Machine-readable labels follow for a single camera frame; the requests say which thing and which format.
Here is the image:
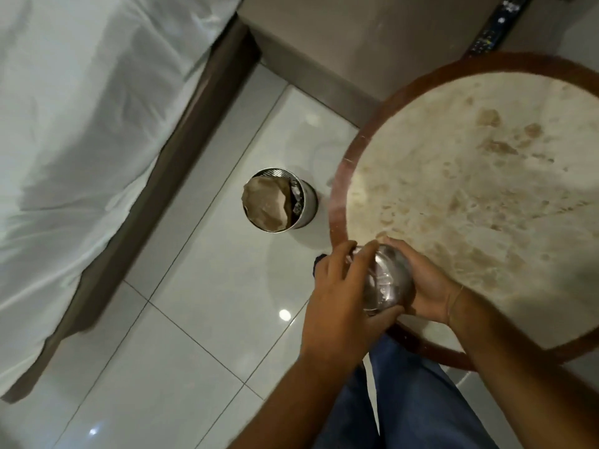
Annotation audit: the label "steel waste bin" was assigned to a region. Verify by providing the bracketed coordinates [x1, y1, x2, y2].
[241, 167, 319, 234]

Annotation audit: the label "crumpled brown paper bag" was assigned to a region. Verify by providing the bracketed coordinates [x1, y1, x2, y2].
[242, 176, 294, 231]

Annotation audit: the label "steel bowl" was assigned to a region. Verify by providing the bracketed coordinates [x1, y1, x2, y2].
[348, 245, 416, 316]

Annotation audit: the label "black remote control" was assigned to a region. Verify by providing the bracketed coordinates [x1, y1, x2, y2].
[465, 0, 534, 57]

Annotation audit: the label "person's left forearm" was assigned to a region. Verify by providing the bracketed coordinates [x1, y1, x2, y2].
[228, 348, 373, 449]

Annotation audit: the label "brown wooden bed frame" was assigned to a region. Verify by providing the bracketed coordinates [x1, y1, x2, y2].
[0, 16, 262, 405]

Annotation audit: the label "round marble wood-rimmed table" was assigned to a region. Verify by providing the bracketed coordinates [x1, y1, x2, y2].
[329, 52, 599, 373]

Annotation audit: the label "crumpled silver wrapper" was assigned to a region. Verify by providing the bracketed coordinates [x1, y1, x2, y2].
[289, 179, 306, 216]

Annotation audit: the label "blue jeans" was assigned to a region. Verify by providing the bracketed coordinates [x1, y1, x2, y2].
[313, 334, 499, 449]

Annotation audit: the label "grey upholstered bench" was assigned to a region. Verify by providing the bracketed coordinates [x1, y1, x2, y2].
[237, 0, 599, 129]

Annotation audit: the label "person's right hand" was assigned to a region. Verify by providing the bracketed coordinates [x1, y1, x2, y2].
[376, 236, 463, 326]

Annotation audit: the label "white bed sheet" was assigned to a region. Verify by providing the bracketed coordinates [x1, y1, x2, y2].
[0, 0, 245, 398]

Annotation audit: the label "person's left hand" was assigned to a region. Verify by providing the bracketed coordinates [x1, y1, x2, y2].
[299, 240, 404, 365]

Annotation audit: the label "person's right forearm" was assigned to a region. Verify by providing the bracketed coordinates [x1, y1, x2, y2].
[447, 286, 599, 449]

